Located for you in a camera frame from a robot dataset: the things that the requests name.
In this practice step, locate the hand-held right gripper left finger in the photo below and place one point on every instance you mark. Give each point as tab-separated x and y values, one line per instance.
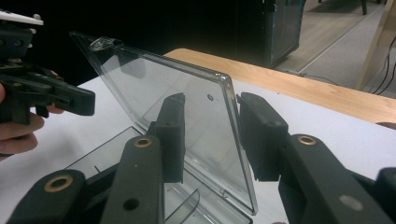
169	140

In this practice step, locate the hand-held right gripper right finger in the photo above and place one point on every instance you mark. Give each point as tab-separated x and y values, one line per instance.
264	140

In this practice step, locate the clear plastic compartment box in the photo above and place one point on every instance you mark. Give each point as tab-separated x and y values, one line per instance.
140	93

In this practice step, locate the dark curtain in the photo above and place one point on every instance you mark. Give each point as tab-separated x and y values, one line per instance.
140	18

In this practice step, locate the black cabinet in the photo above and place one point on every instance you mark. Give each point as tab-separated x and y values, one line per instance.
280	28

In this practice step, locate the wooden frame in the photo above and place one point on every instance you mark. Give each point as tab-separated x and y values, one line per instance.
378	46

